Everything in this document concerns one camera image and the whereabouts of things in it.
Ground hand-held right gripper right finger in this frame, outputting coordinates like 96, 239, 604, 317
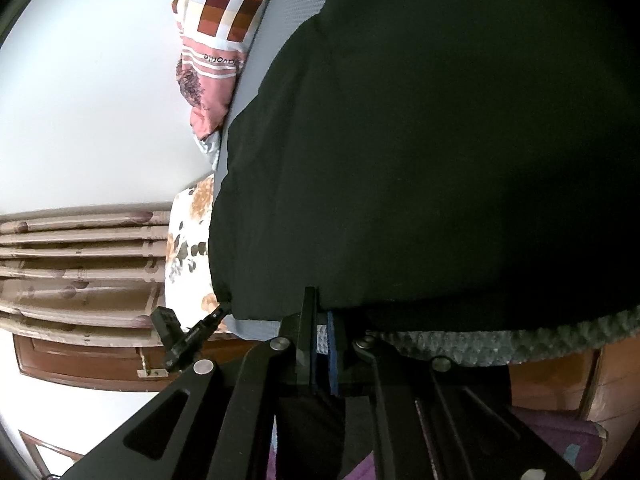
327, 310, 582, 480

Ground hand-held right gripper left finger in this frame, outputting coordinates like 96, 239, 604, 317
60, 287, 321, 480

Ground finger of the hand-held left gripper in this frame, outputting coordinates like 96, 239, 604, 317
197, 304, 232, 337

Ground black pants with orange lining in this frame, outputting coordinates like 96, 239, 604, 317
209, 0, 640, 333

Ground brass door latch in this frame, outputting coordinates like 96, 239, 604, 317
136, 352, 170, 378

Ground floral white pillow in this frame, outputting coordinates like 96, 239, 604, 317
162, 174, 236, 337

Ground brown wooden door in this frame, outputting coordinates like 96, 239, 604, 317
12, 332, 261, 392

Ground beige patterned curtain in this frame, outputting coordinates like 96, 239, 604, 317
0, 210, 173, 347

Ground grey patterned cloth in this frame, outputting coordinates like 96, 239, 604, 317
192, 130, 223, 171

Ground brown wooden furniture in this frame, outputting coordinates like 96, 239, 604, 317
509, 342, 640, 423

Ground grey mesh mattress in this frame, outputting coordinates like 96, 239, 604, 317
215, 0, 640, 368

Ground checked pink pillow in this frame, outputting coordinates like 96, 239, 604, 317
171, 0, 288, 142

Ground brown wooden frame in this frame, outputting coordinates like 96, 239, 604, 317
19, 429, 85, 465

